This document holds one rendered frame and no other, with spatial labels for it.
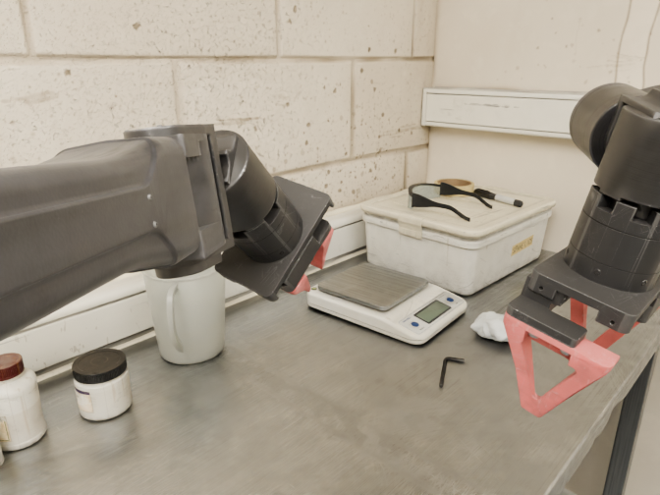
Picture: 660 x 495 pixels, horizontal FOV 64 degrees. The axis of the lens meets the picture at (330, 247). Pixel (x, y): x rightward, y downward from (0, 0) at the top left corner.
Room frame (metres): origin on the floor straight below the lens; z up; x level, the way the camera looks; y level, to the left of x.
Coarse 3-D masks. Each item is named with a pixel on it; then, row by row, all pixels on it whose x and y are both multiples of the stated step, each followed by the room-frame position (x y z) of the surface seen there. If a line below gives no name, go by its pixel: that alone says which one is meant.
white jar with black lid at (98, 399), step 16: (96, 352) 0.63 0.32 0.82; (112, 352) 0.64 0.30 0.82; (80, 368) 0.59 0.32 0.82; (96, 368) 0.59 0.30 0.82; (112, 368) 0.59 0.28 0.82; (80, 384) 0.58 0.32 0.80; (96, 384) 0.58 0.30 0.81; (112, 384) 0.59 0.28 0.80; (128, 384) 0.61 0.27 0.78; (80, 400) 0.58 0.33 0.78; (96, 400) 0.58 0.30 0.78; (112, 400) 0.59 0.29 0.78; (128, 400) 0.61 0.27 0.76; (96, 416) 0.58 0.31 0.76; (112, 416) 0.58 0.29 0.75
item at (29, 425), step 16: (0, 368) 0.53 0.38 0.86; (16, 368) 0.54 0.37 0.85; (0, 384) 0.53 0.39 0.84; (16, 384) 0.54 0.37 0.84; (32, 384) 0.55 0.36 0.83; (0, 400) 0.52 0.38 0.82; (16, 400) 0.53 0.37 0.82; (32, 400) 0.55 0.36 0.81; (0, 416) 0.52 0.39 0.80; (16, 416) 0.53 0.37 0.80; (32, 416) 0.54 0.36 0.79; (0, 432) 0.52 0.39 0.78; (16, 432) 0.52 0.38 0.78; (32, 432) 0.54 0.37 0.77; (16, 448) 0.52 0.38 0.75
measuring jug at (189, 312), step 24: (168, 288) 0.70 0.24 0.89; (192, 288) 0.71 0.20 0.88; (216, 288) 0.74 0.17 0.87; (168, 312) 0.66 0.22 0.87; (192, 312) 0.71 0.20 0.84; (216, 312) 0.74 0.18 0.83; (168, 336) 0.71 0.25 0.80; (192, 336) 0.71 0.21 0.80; (216, 336) 0.74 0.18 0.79; (168, 360) 0.72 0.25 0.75; (192, 360) 0.72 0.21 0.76
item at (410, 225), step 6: (402, 216) 1.06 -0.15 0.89; (408, 216) 1.05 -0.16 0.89; (414, 216) 1.04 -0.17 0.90; (402, 222) 1.06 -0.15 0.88; (408, 222) 1.04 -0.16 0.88; (414, 222) 1.03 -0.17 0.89; (420, 222) 1.02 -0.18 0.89; (402, 228) 1.06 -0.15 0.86; (408, 228) 1.05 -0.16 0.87; (414, 228) 1.04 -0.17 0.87; (420, 228) 1.02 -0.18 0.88; (402, 234) 1.06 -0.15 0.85; (408, 234) 1.05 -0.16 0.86; (414, 234) 1.03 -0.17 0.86; (420, 234) 1.03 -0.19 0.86
